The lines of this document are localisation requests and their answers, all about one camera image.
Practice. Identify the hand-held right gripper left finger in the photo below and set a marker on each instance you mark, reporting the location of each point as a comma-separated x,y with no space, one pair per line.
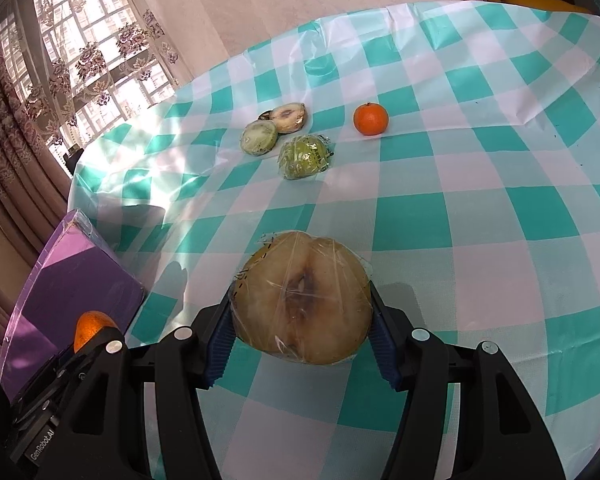
220,345

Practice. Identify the green apple half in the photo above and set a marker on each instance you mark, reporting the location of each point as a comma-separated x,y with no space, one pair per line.
302,157

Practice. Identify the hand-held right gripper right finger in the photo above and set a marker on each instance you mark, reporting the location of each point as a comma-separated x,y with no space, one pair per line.
382,345

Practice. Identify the brown pleated curtain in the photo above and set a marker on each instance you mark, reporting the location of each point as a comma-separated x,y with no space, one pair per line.
10,210

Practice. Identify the orange tangerine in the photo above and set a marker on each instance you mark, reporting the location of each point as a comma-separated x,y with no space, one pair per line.
91,327
371,119

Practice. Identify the yellow object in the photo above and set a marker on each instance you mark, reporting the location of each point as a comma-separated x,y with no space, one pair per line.
530,2

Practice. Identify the floral lace curtain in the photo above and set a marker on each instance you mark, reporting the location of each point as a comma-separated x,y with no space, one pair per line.
105,50

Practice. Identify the teal white checked tablecloth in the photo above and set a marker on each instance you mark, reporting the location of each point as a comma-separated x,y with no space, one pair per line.
480,210

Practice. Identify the pale green fruit half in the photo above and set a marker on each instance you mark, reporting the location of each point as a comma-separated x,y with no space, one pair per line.
258,137

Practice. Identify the yellow apple top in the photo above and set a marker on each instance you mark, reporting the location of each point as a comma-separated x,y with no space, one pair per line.
300,300

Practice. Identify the purple-edged cardboard box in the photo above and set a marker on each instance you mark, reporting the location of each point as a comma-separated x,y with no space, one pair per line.
80,280

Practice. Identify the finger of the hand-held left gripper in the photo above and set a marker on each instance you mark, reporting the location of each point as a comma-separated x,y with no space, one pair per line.
62,365

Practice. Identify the brown-cored fruit half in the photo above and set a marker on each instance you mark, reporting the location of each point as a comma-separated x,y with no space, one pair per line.
287,117

